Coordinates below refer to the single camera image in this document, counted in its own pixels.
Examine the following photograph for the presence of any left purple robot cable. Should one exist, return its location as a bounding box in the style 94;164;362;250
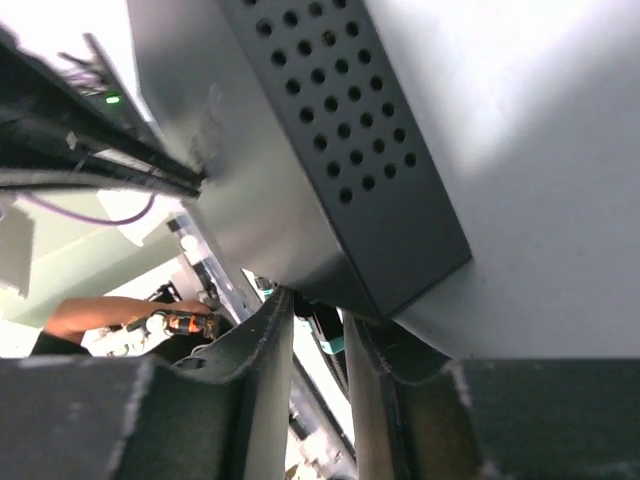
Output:
14;192;156;226

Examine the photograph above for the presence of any black network switch box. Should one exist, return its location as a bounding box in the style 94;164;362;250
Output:
127;1;471;318

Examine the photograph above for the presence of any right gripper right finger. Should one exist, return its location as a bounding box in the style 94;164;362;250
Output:
344;316;480;479

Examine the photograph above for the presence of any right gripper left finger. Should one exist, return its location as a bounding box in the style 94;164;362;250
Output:
111;288;293;479

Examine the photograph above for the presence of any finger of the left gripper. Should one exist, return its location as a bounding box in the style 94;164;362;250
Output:
1;30;203;195

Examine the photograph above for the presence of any black ethernet cable teal boot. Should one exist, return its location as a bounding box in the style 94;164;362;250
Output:
294;292;351;396

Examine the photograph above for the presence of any person forearm in background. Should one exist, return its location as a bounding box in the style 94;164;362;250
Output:
43;296;212;344

